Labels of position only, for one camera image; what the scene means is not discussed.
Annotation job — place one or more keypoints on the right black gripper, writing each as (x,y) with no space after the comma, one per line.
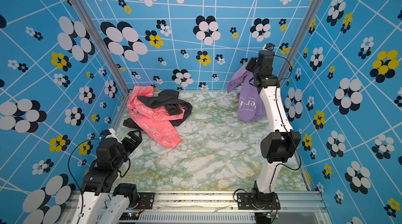
(250,67)

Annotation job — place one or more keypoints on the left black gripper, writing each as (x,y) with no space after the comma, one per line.
(132,146)

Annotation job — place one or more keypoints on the purple cloth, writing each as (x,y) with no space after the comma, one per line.
(250,107)

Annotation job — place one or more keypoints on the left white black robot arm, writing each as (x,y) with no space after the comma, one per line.
(98,202)

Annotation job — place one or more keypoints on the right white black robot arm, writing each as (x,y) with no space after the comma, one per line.
(282,141)

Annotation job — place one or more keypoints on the pink printed cloth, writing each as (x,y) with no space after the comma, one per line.
(155,122)

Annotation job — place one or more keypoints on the black cloth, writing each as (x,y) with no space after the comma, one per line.
(170,100)

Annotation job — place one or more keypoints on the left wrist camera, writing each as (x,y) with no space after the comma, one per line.
(109,134)

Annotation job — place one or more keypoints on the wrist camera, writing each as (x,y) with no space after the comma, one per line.
(269,47)
(109,134)

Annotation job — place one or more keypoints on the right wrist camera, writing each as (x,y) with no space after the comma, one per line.
(269,47)

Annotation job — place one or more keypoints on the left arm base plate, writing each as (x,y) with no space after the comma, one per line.
(142,201)

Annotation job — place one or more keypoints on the right aluminium corner post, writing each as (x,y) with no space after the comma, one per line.
(303,29)

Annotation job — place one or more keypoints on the aluminium corner post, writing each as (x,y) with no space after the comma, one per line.
(83,13)
(303,29)

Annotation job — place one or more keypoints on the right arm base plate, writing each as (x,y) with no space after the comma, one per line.
(258,201)

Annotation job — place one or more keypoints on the aluminium front rail frame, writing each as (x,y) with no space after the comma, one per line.
(175,207)

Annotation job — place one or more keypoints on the left aluminium corner post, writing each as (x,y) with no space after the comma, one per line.
(83,13)

